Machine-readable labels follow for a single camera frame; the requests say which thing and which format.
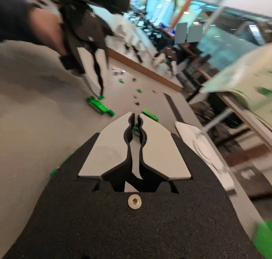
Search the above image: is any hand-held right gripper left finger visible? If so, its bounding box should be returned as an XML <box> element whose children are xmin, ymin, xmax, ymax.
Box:
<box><xmin>78</xmin><ymin>112</ymin><xmax>135</xmax><ymax>182</ymax></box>

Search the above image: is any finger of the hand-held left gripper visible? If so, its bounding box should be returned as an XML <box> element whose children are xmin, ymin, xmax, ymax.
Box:
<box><xmin>103</xmin><ymin>43</ymin><xmax>110</xmax><ymax>71</ymax></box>
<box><xmin>75</xmin><ymin>46</ymin><xmax>105</xmax><ymax>97</ymax></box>

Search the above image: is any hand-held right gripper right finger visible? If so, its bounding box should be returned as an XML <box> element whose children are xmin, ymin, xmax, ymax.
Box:
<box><xmin>137</xmin><ymin>114</ymin><xmax>193</xmax><ymax>181</ymax></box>

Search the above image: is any long green brick plate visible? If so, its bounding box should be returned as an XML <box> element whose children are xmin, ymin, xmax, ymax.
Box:
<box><xmin>86</xmin><ymin>96</ymin><xmax>115</xmax><ymax>117</ymax></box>

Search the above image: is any person's left forearm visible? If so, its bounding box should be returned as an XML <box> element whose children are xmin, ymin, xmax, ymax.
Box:
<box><xmin>0</xmin><ymin>0</ymin><xmax>44</xmax><ymax>44</ymax></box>

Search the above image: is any person's left hand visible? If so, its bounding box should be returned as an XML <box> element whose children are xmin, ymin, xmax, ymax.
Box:
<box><xmin>29</xmin><ymin>8</ymin><xmax>69</xmax><ymax>56</ymax></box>

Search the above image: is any white lamp base stand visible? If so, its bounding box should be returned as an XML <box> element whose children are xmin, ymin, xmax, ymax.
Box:
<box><xmin>174</xmin><ymin>121</ymin><xmax>236</xmax><ymax>192</ymax></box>

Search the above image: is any green brick figure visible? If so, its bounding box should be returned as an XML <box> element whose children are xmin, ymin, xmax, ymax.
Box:
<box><xmin>142</xmin><ymin>109</ymin><xmax>159</xmax><ymax>122</ymax></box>

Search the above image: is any large green brick model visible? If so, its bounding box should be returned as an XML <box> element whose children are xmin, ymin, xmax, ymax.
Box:
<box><xmin>50</xmin><ymin>154</ymin><xmax>74</xmax><ymax>176</ymax></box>

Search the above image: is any pale green printed booklet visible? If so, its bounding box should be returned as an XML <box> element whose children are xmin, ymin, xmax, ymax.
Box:
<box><xmin>201</xmin><ymin>43</ymin><xmax>272</xmax><ymax>124</ymax></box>

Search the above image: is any green cardboard box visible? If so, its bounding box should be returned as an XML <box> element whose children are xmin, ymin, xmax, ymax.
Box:
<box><xmin>254</xmin><ymin>220</ymin><xmax>272</xmax><ymax>259</ymax></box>

